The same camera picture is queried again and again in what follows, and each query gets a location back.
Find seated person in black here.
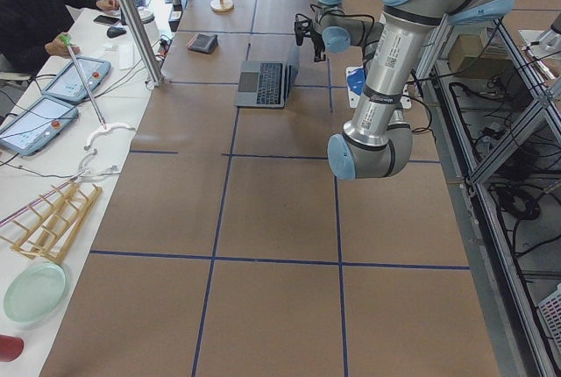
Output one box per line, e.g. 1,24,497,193
1,0,120,74

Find long reach stick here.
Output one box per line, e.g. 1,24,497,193
59,32,107,128

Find upper teach pendant tablet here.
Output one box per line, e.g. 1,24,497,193
41,56,111,103

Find green glass plate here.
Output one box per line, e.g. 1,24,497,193
3,262,67,324

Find metal equipment rack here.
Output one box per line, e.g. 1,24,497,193
418,11,560,376

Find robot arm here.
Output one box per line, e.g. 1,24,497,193
294,0,382,62
327,0,515,180

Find grey laptop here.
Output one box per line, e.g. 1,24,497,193
234,42,300,109

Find lower teach pendant tablet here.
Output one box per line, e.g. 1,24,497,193
1,96,78,156

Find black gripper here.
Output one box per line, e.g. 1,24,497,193
294,13,325,62

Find aluminium frame post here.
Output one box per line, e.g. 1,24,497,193
118,0,165,90

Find white curved bracket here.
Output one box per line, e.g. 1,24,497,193
83,122,136,151

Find teach pendant tablet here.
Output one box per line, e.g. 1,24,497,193
1,96,78,156
41,56,111,103

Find white plastic basket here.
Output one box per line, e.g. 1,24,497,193
538,284,561,351

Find dark grey pouch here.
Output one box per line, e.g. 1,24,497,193
187,33,218,54

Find black smartphone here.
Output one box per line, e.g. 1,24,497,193
93,15,120,26

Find black computer mouse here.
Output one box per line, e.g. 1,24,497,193
106,26,126,39

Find red cup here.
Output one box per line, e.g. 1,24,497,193
0,334,25,362

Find wooden dish rack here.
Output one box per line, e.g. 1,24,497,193
1,181,103,265

